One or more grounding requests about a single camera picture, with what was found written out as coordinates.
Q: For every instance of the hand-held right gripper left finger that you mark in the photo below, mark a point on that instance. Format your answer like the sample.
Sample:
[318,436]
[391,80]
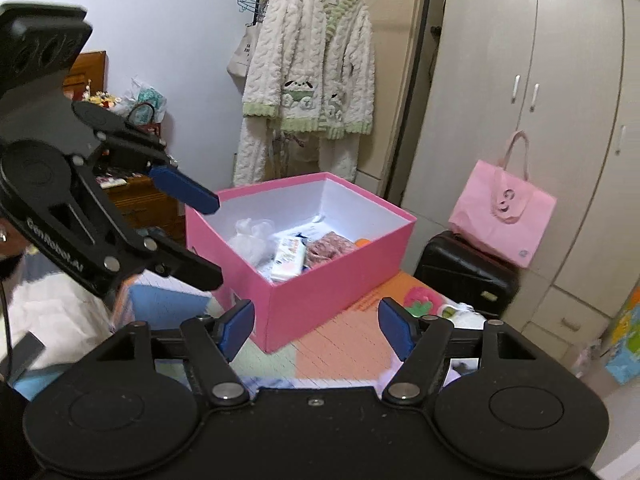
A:
[235,330]

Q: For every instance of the beige canvas tote bag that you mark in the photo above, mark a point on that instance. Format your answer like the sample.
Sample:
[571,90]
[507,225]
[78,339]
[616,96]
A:
[245,55]

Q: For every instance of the white cloth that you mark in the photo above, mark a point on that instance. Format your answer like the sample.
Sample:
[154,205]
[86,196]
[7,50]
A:
[55,305]

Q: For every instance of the pink floral scrunchie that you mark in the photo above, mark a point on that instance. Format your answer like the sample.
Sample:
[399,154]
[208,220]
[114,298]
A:
[330,250]

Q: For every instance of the pink cardboard box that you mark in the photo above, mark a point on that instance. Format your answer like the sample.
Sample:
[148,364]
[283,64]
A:
[310,305]

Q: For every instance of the patchwork tablecloth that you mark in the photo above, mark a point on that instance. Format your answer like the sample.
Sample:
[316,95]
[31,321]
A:
[340,355]

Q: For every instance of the white plastic bag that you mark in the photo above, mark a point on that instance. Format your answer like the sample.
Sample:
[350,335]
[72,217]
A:
[252,240]

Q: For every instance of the wooden nightstand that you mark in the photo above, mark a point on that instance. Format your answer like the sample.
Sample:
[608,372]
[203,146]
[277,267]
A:
[140,200]

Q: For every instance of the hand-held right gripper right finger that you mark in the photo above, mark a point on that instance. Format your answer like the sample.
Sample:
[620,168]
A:
[397,332]

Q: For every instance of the tan wooden cabinet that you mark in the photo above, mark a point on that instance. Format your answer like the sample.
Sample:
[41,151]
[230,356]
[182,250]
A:
[395,60]

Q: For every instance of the beige wardrobe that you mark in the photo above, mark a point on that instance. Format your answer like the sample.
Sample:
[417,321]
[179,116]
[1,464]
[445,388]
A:
[500,85]

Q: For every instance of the colourful paper bag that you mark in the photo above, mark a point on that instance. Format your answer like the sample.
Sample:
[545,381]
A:
[625,345]

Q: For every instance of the strawberry plush toy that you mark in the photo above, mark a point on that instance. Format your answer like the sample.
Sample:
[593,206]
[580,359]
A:
[422,300]

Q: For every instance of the pink tote bag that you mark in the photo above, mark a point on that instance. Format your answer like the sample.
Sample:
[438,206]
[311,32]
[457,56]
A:
[505,215]

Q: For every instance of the fluffy white pajama pants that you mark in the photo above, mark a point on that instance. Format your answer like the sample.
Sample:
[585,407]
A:
[255,155]

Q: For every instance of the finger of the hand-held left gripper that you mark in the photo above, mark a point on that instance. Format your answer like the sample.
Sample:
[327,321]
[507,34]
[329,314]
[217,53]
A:
[190,267]
[185,187]

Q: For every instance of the black suitcase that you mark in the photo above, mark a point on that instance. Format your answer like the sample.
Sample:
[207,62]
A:
[465,275]

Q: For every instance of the white snack packet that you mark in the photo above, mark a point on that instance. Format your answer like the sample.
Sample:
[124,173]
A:
[289,257]

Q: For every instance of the fluffy white pajama jacket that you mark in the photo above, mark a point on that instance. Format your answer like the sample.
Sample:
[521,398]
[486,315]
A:
[310,60]

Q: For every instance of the clear bag with teal contents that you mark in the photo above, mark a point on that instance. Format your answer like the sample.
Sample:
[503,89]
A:
[147,97]

